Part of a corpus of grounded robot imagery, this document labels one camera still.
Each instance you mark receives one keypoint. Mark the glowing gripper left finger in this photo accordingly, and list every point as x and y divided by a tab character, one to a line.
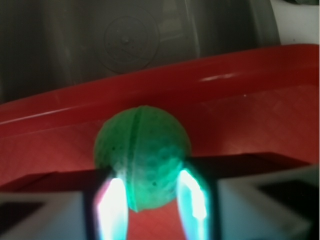
105	205

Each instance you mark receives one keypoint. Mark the grey plastic sink basin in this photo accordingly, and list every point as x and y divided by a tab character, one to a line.
51	44

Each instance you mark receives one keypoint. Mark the red plastic tray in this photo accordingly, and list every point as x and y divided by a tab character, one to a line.
252	118

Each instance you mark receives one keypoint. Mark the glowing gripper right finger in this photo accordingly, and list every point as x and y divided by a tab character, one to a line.
197	202

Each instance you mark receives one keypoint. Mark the green dimpled ball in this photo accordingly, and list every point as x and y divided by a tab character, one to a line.
146	147

